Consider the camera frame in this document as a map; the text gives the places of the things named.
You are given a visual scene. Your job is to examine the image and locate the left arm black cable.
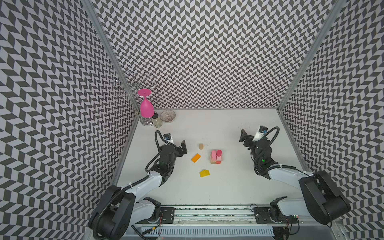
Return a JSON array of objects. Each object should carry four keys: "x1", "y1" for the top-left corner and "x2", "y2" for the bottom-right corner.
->
[{"x1": 91, "y1": 130, "x2": 169, "y2": 240}]

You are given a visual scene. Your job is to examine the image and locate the orange rectangular block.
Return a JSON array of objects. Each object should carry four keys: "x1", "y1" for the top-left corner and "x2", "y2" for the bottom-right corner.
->
[{"x1": 191, "y1": 154, "x2": 201, "y2": 163}]

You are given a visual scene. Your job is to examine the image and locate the small striped bowl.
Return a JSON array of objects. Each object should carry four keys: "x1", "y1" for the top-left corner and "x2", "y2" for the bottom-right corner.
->
[{"x1": 160, "y1": 110, "x2": 176, "y2": 123}]

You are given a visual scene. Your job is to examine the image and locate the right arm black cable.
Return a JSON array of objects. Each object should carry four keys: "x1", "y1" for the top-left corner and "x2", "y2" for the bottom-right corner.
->
[{"x1": 252, "y1": 126, "x2": 307, "y2": 181}]

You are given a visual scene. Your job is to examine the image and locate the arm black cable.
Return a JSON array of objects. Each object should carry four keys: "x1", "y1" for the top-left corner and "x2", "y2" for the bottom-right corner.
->
[
  {"x1": 91, "y1": 130, "x2": 169, "y2": 240},
  {"x1": 252, "y1": 126, "x2": 307, "y2": 181}
]

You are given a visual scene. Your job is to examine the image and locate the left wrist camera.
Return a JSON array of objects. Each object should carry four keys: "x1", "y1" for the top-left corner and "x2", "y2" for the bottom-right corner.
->
[{"x1": 163, "y1": 133, "x2": 174, "y2": 144}]

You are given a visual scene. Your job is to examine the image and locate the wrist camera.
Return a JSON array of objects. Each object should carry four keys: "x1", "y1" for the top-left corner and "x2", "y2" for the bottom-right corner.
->
[
  {"x1": 253, "y1": 126, "x2": 268, "y2": 142},
  {"x1": 163, "y1": 133, "x2": 174, "y2": 144}
]

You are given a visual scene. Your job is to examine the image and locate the glass spice jar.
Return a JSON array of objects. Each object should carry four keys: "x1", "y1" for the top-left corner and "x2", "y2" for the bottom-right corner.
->
[{"x1": 152, "y1": 112, "x2": 163, "y2": 129}]

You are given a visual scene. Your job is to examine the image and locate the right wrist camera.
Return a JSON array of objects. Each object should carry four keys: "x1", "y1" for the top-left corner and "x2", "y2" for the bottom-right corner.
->
[{"x1": 253, "y1": 126, "x2": 268, "y2": 142}]

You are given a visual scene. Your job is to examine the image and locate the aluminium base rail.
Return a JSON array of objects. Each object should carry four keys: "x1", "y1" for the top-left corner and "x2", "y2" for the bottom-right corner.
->
[{"x1": 89, "y1": 204, "x2": 340, "y2": 227}]

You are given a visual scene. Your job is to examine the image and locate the pink plastic wine glass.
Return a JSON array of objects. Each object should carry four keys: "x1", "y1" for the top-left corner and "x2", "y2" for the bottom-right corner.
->
[{"x1": 138, "y1": 89, "x2": 155, "y2": 118}]

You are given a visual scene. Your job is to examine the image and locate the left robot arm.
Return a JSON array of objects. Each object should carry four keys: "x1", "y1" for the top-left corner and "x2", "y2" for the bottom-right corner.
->
[{"x1": 88, "y1": 141, "x2": 188, "y2": 240}]

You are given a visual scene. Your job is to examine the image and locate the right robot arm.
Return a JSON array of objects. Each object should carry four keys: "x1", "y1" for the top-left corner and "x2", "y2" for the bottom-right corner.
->
[{"x1": 239, "y1": 126, "x2": 351, "y2": 225}]

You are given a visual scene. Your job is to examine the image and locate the yellow house-shaped block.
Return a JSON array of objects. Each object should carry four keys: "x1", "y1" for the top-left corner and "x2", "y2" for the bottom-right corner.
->
[{"x1": 200, "y1": 170, "x2": 210, "y2": 178}]

